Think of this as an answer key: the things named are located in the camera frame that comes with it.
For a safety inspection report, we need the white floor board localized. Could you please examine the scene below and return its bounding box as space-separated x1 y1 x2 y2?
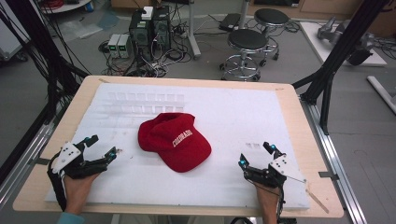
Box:
299 21 388 68

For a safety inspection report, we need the white box on computer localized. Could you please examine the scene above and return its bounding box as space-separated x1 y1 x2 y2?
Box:
141 6 154 21

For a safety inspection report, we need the grey desk leg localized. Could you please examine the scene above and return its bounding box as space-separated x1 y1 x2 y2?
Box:
186 0 203 61

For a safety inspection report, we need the computer tower with cables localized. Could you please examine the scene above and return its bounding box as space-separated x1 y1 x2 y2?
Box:
98 18 195 78

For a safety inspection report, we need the thin wooden stick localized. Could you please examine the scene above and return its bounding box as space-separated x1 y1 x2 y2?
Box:
305 188 330 215

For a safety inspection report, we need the person's left hand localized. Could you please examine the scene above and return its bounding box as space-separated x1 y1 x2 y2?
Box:
64 172 101 216

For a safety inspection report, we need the person's right hand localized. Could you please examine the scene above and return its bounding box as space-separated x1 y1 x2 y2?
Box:
253 181 281 216

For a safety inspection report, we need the aluminium rail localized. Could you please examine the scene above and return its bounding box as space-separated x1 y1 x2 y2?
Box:
0 119 59 208
299 95 369 224

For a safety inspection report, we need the black computer tower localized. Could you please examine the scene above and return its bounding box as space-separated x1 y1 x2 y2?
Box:
151 6 173 52
128 10 154 62

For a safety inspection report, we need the round white table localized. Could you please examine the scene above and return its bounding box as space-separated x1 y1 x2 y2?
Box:
39 0 95 15

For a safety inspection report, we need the flat black box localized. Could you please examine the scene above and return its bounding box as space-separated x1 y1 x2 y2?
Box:
218 12 243 33

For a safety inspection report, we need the clear plastic sheet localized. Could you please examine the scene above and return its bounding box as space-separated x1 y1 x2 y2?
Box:
58 17 105 40

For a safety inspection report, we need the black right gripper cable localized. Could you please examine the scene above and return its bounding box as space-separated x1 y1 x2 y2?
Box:
275 186 287 224

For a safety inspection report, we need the white pipe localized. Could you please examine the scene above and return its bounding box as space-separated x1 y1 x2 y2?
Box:
366 75 396 116

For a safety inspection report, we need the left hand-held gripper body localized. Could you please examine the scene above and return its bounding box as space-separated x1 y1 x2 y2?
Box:
50 142 109 180

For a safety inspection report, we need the red baseball cap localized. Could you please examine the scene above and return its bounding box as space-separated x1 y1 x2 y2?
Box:
137 112 213 174

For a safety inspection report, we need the black tape piece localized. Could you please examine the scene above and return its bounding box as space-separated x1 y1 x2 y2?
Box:
318 171 340 182

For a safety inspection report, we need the black round stool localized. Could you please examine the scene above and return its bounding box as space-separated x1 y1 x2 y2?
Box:
219 28 271 82
253 7 290 68

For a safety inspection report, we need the grey power supply unit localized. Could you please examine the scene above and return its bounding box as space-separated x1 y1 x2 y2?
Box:
118 34 134 60
106 33 121 59

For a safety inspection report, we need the clear plastic grid strip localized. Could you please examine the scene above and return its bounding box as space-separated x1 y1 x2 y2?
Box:
106 91 187 115

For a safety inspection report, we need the white foam sheet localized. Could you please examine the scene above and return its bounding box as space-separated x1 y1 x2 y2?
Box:
45 82 311 211

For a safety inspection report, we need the black frame post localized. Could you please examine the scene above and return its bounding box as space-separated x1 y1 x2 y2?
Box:
0 0 92 125
291 0 391 136

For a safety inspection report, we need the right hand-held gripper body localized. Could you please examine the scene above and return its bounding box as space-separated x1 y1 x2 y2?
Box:
244 154 306 189

